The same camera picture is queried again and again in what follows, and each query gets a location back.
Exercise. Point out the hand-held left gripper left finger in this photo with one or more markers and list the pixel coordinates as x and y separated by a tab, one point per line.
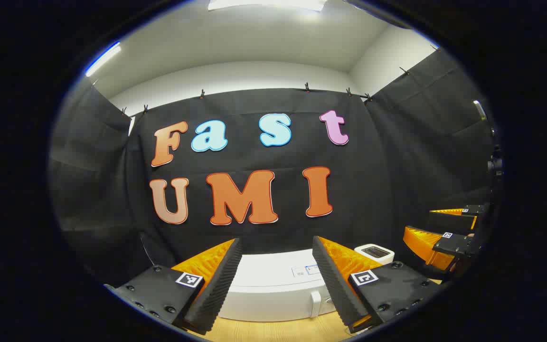
220	285

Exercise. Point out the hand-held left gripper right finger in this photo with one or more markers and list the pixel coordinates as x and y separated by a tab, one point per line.
333	280

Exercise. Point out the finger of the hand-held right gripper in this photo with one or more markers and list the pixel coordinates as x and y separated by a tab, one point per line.
449	222
458	244

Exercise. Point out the white microwave oven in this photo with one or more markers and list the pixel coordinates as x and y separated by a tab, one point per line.
268	285

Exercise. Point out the white toaster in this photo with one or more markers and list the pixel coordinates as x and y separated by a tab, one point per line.
379	255

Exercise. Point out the row of black cloth clips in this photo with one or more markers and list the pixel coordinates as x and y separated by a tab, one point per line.
306	87

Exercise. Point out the white ceiling light panel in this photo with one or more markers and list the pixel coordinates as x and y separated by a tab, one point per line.
266	4

